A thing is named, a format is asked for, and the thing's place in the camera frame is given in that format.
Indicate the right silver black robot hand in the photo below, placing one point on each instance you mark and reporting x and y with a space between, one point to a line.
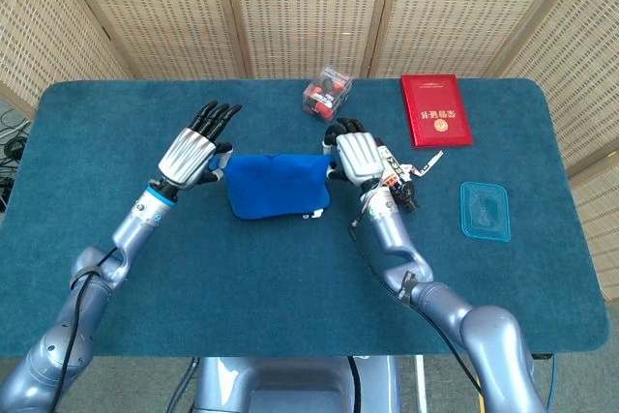
358 156

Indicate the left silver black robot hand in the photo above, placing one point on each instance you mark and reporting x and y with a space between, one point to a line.
188 156

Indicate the blue microfibre towel black trim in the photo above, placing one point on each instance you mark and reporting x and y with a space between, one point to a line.
275 185

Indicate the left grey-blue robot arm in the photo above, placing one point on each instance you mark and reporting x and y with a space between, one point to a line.
97 277

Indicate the brown tea bottle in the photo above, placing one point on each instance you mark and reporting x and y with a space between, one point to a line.
401 181

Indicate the clear box with orange parts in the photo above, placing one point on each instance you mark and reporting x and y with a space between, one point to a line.
326 91

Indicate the small white tag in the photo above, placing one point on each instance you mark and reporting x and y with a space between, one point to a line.
432 162

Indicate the teal felt table cover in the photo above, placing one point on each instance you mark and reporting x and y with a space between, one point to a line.
121 118

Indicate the red certificate book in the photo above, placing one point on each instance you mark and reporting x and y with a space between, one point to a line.
437 113

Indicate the teal plastic tray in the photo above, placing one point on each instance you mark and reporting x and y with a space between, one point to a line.
483 212

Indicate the bamboo folding screen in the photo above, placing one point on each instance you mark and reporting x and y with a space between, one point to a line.
309 7

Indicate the grey-blue robot torso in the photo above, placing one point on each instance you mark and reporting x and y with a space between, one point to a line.
290 384

